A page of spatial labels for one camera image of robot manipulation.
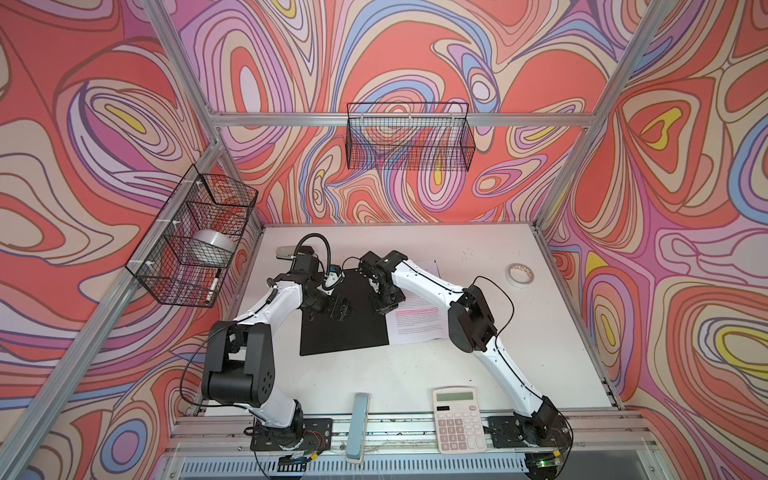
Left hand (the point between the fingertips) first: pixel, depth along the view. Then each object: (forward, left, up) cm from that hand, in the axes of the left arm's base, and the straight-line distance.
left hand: (340, 305), depth 90 cm
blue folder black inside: (-4, -7, -6) cm, 11 cm away
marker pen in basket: (-5, +29, +19) cm, 35 cm away
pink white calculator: (-31, -32, -4) cm, 45 cm away
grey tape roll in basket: (+5, +29, +25) cm, 39 cm away
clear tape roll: (+15, -62, -6) cm, 64 cm away
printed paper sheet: (-2, -24, -6) cm, 24 cm away
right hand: (0, -15, -6) cm, 16 cm away
